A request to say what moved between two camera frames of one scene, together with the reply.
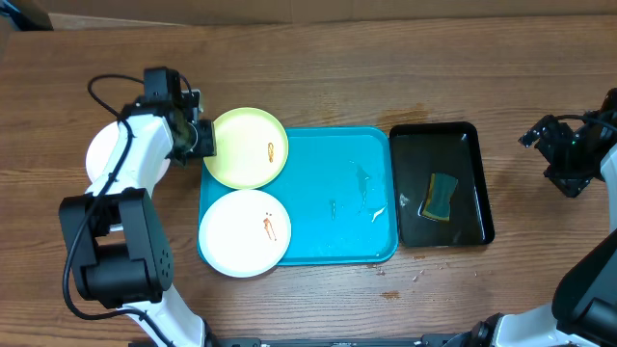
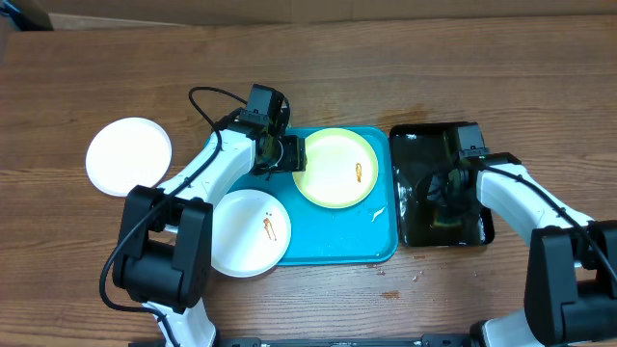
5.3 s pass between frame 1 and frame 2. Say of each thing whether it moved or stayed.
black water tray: stayed
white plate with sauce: stayed
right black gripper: moved
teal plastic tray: stayed
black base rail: stayed
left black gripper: moved
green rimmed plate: moved
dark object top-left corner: stayed
